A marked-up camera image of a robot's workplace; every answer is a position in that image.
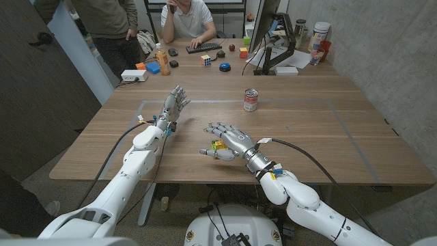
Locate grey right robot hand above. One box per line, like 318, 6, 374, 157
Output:
199, 122, 277, 174

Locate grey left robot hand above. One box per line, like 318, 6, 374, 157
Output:
155, 85, 191, 132

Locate red and white tin can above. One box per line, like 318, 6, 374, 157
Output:
243, 88, 259, 113

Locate yellow green lego block stack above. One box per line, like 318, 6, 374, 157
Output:
210, 138, 229, 152

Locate orange juice bottle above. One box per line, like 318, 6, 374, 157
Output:
155, 42, 171, 77

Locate white power box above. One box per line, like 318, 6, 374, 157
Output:
120, 69, 149, 83

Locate black keyboard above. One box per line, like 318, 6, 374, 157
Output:
185, 41, 223, 55

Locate grey white bag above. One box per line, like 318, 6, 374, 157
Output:
136, 29, 157, 55

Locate black floor fan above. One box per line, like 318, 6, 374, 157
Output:
153, 183, 181, 202

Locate white robot torso base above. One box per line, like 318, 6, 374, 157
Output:
184, 204, 283, 246

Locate seated person in white shirt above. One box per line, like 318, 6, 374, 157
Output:
160, 0, 217, 49

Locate white flat box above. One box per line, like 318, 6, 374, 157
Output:
274, 66, 300, 76

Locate standing person in olive sweater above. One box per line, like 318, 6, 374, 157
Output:
70, 0, 141, 80

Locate white table leg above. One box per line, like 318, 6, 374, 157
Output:
137, 182, 157, 228

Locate white paper sheets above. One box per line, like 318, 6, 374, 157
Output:
244, 44, 311, 70

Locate clear plastic cup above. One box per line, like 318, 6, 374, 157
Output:
309, 46, 324, 66

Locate black computer monitor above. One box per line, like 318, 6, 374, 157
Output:
248, 0, 282, 54

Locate dark glass jar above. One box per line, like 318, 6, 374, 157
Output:
294, 18, 307, 45

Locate red cup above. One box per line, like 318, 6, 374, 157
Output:
318, 40, 333, 63

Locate white wipes canister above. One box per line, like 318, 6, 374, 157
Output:
308, 21, 332, 53

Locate black headphones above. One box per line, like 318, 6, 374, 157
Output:
28, 31, 54, 47

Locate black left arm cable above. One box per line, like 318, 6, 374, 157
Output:
76, 118, 156, 209

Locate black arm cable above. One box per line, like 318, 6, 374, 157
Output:
76, 118, 156, 209
256, 137, 380, 236

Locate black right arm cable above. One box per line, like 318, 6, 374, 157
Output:
256, 137, 380, 236

